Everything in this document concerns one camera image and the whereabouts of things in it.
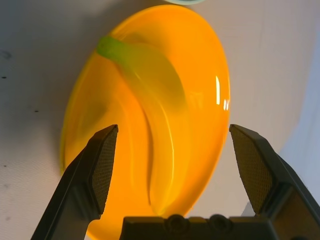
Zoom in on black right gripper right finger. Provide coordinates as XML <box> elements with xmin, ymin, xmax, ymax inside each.
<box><xmin>228</xmin><ymin>124</ymin><xmax>320</xmax><ymax>240</ymax></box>

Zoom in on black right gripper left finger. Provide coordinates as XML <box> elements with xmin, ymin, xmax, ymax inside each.
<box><xmin>29</xmin><ymin>124</ymin><xmax>120</xmax><ymax>240</ymax></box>

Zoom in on yellow banana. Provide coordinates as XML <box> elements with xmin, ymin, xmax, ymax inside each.
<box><xmin>96</xmin><ymin>35</ymin><xmax>193</xmax><ymax>216</ymax></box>

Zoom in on mint green plate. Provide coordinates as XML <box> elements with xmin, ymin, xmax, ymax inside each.
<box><xmin>166</xmin><ymin>0</ymin><xmax>206</xmax><ymax>6</ymax></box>

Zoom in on yellow plate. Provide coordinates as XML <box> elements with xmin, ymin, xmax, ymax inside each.
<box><xmin>59</xmin><ymin>4</ymin><xmax>231</xmax><ymax>240</ymax></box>

